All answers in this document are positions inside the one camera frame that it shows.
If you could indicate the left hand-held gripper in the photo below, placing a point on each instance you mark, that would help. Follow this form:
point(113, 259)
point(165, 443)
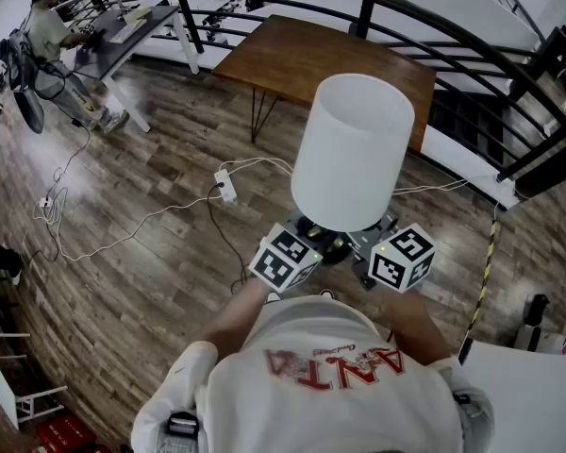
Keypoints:
point(283, 262)

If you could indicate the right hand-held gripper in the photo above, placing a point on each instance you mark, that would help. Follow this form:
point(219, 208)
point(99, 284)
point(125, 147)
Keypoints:
point(401, 262)

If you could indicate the white table lamp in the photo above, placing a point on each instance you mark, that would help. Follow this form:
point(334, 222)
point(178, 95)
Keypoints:
point(349, 158)

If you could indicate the person's left forearm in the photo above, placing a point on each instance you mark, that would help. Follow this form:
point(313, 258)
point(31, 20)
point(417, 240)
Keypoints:
point(238, 314)

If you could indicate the person's right forearm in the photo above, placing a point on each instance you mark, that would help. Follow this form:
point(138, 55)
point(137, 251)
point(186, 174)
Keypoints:
point(417, 328)

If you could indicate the dark desk with white legs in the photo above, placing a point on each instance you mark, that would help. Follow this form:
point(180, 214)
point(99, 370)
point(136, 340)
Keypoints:
point(113, 50)

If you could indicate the yellow black striped tape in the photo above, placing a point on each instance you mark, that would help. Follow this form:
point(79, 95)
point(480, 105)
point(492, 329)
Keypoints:
point(486, 276)

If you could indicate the white power strip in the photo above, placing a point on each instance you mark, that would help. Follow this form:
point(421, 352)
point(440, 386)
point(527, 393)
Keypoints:
point(225, 184)

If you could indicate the person's white printed t-shirt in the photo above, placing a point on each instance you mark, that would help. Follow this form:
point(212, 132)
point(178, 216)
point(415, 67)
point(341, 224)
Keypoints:
point(321, 404)

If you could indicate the white bags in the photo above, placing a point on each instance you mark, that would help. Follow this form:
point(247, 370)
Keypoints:
point(547, 340)

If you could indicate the white table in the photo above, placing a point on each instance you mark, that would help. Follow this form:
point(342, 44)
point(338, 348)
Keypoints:
point(533, 404)

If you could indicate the small white plug adapter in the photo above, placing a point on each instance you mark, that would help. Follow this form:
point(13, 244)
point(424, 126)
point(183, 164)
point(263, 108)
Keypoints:
point(44, 201)

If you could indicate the black metal railing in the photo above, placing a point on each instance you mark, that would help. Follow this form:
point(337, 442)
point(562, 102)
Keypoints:
point(405, 7)

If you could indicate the red box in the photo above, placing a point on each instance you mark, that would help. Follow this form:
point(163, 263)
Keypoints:
point(66, 434)

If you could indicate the yellowish book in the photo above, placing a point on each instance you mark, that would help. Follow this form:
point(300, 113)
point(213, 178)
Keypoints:
point(137, 14)

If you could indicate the white stool frame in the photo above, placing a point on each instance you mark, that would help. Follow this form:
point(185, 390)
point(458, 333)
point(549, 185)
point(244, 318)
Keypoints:
point(28, 401)

